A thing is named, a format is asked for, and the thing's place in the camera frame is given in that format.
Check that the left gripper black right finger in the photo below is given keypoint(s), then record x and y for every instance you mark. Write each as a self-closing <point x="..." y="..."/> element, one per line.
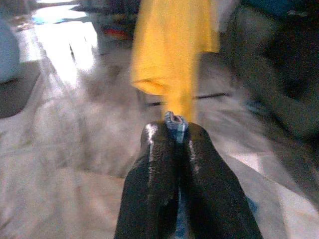
<point x="214" y="194"/>

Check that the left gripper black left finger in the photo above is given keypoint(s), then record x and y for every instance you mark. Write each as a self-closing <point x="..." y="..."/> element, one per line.
<point x="149" y="186"/>

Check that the blue plaid shirt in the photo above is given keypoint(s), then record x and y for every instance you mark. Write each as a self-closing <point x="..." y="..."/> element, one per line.
<point x="178" y="129"/>

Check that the yellow shirt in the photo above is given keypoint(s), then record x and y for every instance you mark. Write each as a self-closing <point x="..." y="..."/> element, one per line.
<point x="169" y="49"/>

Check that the black metal drying rack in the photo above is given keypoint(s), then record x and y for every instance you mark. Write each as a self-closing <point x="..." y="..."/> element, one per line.
<point x="211" y="95"/>

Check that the grey-green leather sofa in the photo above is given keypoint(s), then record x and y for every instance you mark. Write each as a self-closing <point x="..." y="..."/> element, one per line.
<point x="274" y="74"/>

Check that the multicoloured fabric item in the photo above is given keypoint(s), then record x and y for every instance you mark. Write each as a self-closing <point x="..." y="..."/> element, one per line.
<point x="117" y="32"/>

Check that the light blue floor mat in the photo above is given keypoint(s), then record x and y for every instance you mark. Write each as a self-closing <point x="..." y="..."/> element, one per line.
<point x="57" y="16"/>

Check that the blue hard suitcase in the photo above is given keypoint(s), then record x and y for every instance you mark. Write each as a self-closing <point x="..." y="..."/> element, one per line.
<point x="274" y="6"/>

